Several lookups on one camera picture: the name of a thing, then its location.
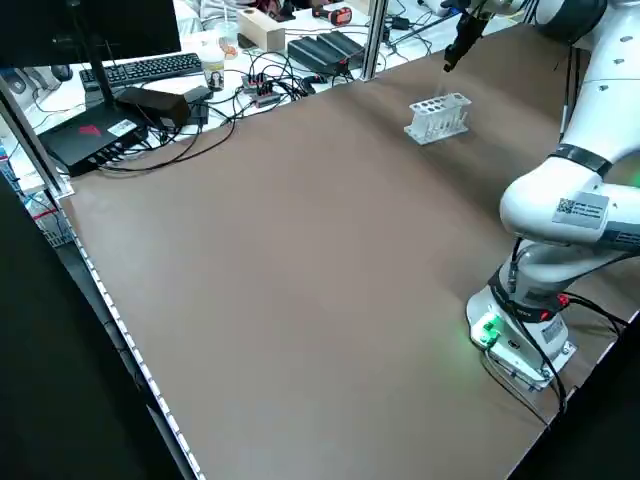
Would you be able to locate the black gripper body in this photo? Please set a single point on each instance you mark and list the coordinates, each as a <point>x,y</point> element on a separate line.
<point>470,30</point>

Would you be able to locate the clear glass test tube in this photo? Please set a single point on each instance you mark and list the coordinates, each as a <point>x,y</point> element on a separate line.
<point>442,85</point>

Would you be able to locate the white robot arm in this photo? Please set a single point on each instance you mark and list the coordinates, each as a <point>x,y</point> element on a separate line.
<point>540,215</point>

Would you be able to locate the white test tube rack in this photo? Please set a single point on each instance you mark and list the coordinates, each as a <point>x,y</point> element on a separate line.
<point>425,135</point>

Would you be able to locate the black power adapter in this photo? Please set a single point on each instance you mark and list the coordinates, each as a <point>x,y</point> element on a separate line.
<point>401,22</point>

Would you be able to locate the black ribbed power supply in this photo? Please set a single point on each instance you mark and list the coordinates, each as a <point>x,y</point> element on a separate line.
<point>310,52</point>
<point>345,45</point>

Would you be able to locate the red and black tool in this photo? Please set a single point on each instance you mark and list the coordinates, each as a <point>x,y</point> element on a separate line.
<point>340,16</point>

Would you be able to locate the black plug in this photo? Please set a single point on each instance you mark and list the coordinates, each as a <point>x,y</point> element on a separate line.
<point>312,84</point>

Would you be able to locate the grey hub with red plugs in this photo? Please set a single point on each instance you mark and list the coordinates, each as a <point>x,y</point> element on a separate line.
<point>270,99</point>
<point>257,82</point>

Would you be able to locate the wooden box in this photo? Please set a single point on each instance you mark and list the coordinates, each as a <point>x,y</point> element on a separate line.
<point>265,32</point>

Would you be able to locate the clear plastic cup with straw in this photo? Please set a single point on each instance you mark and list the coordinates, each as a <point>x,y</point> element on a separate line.
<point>227,42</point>

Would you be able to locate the labelled drink cup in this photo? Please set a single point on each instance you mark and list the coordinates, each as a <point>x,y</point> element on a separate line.
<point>214,75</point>

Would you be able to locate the small black adapter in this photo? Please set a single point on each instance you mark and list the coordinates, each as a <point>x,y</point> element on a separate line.
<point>199,112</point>

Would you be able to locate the black power brick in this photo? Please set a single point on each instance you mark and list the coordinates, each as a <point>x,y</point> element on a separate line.
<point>155,102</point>

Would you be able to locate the black keyboard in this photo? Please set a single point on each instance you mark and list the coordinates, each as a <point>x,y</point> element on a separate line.
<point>145,67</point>

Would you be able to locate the black monitor with stand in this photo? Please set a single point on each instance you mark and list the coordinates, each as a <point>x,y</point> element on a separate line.
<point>100,25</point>

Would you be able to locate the black box with red mark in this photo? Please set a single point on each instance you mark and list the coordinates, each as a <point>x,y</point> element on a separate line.
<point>85,145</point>

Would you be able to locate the black computer mouse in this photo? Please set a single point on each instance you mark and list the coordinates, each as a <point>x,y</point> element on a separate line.
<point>62,72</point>

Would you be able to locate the white desk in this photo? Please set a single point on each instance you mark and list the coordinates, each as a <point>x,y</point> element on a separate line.
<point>55,112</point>

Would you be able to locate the aluminium frame post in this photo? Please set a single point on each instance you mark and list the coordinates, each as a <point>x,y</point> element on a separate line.
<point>35,140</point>
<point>374,40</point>

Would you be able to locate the table edge rail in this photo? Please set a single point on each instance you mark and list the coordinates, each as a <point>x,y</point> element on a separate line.
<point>126,337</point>

